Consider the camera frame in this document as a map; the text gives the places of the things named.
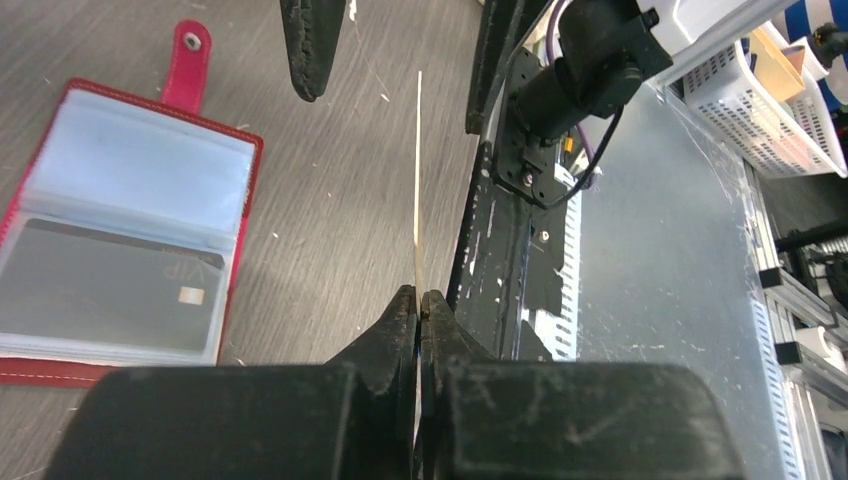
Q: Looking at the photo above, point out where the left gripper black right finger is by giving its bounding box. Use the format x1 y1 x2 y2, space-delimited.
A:
419 290 746 479

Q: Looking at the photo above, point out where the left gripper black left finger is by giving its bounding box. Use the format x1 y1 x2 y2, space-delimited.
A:
45 285 417 479

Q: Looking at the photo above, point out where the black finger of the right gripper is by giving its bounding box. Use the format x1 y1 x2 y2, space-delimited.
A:
279 0 346 102

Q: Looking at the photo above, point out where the gold credit card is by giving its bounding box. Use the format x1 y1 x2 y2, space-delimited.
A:
413 70 424 448

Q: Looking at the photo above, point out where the red card holder wallet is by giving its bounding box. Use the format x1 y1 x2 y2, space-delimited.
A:
1 19 263 388

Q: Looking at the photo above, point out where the black credit card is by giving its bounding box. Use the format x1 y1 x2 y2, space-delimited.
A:
1 218 225 352

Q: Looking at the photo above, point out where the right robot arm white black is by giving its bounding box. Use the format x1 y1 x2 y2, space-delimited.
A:
464 1 784 145

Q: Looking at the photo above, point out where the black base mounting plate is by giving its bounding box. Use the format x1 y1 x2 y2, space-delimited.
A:
445 142 582 361

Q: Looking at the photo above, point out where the white perforated basket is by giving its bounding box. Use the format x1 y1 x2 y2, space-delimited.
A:
683 21 847 178

